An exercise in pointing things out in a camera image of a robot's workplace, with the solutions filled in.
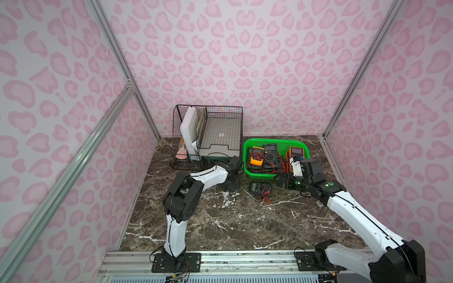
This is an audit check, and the yellow multimeter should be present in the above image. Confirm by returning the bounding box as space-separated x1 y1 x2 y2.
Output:
249 146 265 167

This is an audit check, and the orange multimeter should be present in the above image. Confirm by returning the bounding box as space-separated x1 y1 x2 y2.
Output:
285 146 305 173

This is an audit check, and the green multimeter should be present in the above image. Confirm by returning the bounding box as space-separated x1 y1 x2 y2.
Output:
263 143 282 174

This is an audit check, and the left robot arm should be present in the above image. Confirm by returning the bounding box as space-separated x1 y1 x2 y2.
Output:
162 156 243 264

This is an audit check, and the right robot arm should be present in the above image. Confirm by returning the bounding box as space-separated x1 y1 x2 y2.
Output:
274 159 427 283

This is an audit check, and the small dark multimeter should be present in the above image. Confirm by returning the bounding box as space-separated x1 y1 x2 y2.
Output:
248 182 273 205

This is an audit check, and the green plastic basket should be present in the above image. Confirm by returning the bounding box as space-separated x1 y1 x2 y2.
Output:
243 138 311 180

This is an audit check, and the grey tray on rack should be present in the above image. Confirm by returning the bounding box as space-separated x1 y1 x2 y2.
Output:
198 117 242 158

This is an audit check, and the black wire mesh rack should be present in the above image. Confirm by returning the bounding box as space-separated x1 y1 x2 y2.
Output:
169 104 244 171

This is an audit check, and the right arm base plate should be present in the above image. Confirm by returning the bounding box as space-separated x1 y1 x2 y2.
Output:
293 251 347 273

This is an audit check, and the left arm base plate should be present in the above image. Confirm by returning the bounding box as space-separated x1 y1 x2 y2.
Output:
152 252 202 273

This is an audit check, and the aluminium front rail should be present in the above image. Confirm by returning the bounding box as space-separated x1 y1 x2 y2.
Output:
95 249 408 283

